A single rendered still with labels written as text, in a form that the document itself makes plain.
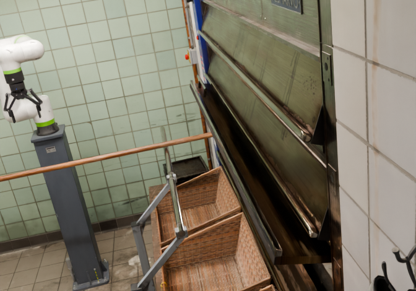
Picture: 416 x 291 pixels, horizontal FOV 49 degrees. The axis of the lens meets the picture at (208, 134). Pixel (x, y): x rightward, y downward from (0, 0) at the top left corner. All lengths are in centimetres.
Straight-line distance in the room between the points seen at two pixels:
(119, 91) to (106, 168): 68
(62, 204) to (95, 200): 82
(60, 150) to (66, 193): 31
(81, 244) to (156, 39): 164
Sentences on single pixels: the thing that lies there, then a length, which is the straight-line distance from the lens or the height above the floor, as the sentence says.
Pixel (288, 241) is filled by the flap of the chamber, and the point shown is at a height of 141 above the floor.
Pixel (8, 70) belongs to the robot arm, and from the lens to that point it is 257.
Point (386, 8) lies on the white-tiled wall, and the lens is 73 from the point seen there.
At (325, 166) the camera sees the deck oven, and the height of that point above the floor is 164.
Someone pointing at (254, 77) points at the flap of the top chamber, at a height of 173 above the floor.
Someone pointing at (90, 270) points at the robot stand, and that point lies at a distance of 360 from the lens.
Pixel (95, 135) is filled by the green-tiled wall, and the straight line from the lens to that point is 386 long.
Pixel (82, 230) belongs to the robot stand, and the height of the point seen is 47.
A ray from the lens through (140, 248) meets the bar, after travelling 240.
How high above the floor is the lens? 214
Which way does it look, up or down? 22 degrees down
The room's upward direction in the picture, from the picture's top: 9 degrees counter-clockwise
